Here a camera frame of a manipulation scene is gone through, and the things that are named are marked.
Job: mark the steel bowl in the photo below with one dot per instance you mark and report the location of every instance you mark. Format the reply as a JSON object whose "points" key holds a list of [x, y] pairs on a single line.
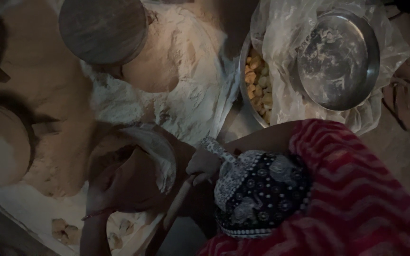
{"points": [[243, 85]]}

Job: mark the round steel plate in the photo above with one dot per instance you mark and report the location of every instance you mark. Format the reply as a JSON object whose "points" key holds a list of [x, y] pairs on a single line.
{"points": [[336, 58]]}

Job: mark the clear plastic sheet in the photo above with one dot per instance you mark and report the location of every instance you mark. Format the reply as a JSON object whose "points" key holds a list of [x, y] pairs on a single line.
{"points": [[283, 53]]}

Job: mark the wooden rolling pin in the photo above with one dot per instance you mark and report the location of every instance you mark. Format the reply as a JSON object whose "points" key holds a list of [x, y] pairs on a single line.
{"points": [[176, 208]]}

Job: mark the brown sandal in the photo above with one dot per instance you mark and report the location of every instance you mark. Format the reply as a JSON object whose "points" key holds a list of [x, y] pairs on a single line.
{"points": [[402, 108]]}

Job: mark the person's right hand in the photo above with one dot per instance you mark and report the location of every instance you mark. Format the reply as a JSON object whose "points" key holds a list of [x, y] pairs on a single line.
{"points": [[203, 165]]}

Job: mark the round wooden rolling board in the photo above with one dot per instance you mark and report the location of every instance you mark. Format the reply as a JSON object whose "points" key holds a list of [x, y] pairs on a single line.
{"points": [[103, 32]]}

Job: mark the person's left hand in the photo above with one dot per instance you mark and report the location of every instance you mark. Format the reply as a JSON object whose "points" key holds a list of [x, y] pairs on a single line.
{"points": [[119, 188]]}

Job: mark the person's left fingers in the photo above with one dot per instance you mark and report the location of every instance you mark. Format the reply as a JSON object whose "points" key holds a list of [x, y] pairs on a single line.
{"points": [[139, 167]]}

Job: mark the thin red bangle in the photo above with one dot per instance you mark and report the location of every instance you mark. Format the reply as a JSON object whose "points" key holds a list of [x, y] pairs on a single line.
{"points": [[96, 214]]}

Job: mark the red striped garment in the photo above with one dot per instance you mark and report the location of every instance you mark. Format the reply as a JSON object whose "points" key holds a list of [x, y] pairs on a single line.
{"points": [[351, 199]]}

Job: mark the small dough lump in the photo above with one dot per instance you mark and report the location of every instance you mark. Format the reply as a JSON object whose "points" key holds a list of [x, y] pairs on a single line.
{"points": [[126, 227], [65, 231]]}

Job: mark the black white patterned cloth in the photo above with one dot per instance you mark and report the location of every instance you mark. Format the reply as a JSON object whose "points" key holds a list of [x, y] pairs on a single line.
{"points": [[258, 192]]}

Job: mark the heap of yellow snack pieces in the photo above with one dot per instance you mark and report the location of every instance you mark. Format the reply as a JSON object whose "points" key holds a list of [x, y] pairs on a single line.
{"points": [[258, 85]]}

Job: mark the person's right fingers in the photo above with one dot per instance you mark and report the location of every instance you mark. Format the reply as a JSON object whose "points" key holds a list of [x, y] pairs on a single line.
{"points": [[199, 175]]}

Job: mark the flour-dusted white sheet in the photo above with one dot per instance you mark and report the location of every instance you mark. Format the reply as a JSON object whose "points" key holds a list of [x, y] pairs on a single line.
{"points": [[187, 89]]}

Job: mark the rolled flat dough round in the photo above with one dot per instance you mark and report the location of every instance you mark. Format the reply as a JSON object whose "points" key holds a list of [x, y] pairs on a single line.
{"points": [[160, 153]]}

